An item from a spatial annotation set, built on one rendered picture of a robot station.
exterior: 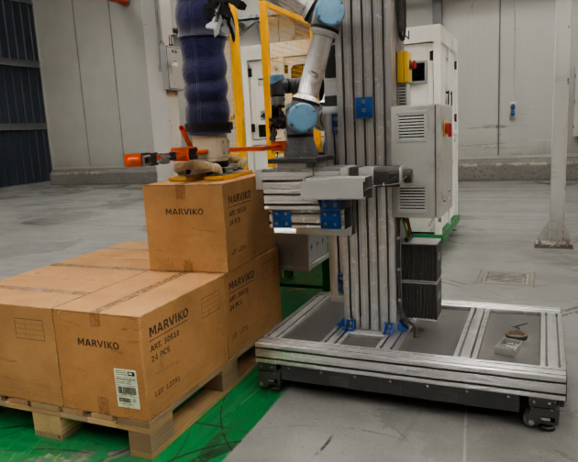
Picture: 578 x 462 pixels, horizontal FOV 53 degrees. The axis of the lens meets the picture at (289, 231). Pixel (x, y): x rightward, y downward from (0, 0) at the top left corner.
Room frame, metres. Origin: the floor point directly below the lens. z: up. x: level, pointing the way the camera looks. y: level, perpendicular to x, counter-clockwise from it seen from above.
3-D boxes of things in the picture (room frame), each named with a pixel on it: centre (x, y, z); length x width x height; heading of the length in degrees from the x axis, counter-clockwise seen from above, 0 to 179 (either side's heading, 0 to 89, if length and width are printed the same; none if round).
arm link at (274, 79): (3.01, 0.02, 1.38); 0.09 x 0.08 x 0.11; 113
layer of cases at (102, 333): (2.68, 0.76, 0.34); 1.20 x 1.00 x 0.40; 157
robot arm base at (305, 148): (2.54, -0.07, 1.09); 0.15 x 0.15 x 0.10
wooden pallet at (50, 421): (2.68, 0.76, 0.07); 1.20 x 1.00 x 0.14; 157
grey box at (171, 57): (4.22, 0.76, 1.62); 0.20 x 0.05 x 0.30; 157
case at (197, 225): (2.84, 0.37, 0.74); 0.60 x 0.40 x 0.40; 160
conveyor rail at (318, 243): (4.12, -0.55, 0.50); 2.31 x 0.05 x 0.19; 157
